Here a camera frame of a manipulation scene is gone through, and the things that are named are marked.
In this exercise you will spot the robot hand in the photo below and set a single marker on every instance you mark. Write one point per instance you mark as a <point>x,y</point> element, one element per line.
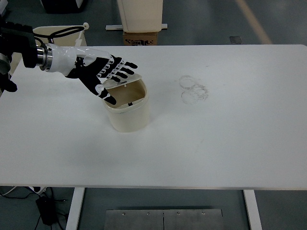
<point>84,69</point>

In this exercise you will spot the small cream lidded trash bin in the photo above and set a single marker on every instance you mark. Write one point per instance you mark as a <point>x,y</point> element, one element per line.
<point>129,117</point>

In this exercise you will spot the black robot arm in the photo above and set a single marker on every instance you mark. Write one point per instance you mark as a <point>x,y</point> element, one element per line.
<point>24,48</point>

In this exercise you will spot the grey metal base bar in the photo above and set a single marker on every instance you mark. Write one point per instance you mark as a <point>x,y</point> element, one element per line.
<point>112,27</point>

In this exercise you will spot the brown cardboard box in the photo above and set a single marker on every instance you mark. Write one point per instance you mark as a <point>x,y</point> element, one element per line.
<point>140,38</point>

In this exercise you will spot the black case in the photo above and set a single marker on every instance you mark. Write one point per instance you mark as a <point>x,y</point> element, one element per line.
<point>64,6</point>

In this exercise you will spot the white power strip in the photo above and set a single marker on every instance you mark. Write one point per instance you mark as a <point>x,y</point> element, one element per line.
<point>40,189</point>

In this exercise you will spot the white table leg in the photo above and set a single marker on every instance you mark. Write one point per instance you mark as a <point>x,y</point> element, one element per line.
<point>253,210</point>
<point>75,208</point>

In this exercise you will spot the black power adapter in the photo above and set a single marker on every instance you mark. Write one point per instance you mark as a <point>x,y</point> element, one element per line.
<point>46,210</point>

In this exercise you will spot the grey floor socket plate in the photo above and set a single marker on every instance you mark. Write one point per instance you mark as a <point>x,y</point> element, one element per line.
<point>236,40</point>

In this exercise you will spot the grey metal plate with screws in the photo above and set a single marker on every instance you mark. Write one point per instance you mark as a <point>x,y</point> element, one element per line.
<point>163,220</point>

